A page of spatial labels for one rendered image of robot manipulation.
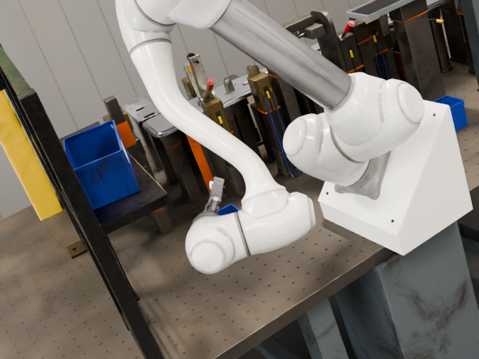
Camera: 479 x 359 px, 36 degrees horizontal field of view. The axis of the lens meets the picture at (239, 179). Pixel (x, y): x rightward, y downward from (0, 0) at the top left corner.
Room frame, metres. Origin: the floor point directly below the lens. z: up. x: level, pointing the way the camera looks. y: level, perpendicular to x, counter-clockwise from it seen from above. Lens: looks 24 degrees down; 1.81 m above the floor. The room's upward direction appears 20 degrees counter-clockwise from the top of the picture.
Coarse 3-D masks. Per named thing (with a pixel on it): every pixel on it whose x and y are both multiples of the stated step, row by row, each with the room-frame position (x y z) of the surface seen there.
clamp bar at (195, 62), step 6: (192, 54) 2.40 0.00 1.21; (198, 54) 2.37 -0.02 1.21; (192, 60) 2.36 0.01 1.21; (198, 60) 2.36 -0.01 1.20; (192, 66) 2.36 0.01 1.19; (198, 66) 2.37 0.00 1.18; (192, 72) 2.38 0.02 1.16; (198, 72) 2.37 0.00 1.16; (204, 72) 2.37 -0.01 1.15; (198, 78) 2.37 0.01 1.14; (204, 78) 2.38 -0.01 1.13; (198, 84) 2.37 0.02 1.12; (204, 84) 2.38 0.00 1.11; (204, 90) 2.38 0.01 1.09; (204, 96) 2.38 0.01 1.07; (210, 96) 2.39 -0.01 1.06; (204, 102) 2.38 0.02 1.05
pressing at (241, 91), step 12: (432, 0) 2.74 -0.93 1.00; (444, 0) 2.69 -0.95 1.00; (264, 72) 2.63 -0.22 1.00; (240, 84) 2.59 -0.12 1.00; (216, 96) 2.56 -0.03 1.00; (228, 96) 2.51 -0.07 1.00; (240, 96) 2.46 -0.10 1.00; (156, 120) 2.54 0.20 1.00; (156, 132) 2.42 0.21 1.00; (168, 132) 2.39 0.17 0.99
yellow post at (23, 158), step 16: (0, 96) 2.80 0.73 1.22; (0, 112) 2.79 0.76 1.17; (0, 128) 2.78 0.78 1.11; (16, 128) 2.80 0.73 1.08; (16, 144) 2.79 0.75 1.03; (16, 160) 2.78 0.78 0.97; (32, 160) 2.80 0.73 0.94; (32, 176) 2.79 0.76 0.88; (32, 192) 2.78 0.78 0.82; (48, 192) 2.80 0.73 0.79; (48, 208) 2.79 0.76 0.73
